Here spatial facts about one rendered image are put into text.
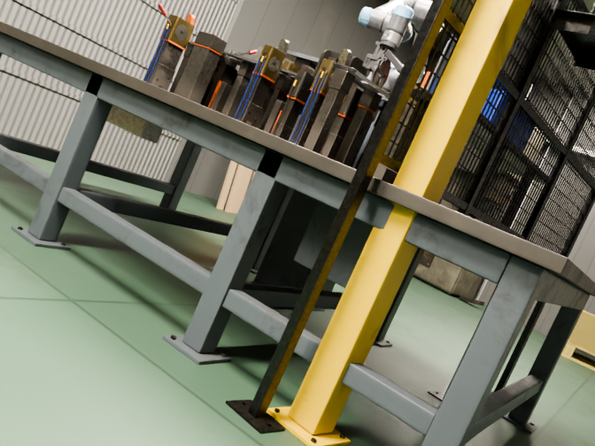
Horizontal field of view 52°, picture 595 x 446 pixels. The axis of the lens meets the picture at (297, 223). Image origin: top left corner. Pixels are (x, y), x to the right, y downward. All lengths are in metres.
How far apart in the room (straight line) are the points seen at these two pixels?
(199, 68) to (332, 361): 1.59
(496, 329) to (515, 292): 0.10
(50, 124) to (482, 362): 3.97
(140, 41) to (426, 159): 3.87
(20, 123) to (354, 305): 3.56
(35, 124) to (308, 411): 3.60
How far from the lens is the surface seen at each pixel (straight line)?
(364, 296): 1.61
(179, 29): 3.01
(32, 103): 4.80
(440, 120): 1.62
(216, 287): 1.86
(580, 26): 2.17
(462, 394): 1.55
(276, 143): 1.77
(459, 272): 7.66
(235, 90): 2.82
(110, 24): 5.01
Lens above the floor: 0.63
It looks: 4 degrees down
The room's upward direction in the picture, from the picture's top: 24 degrees clockwise
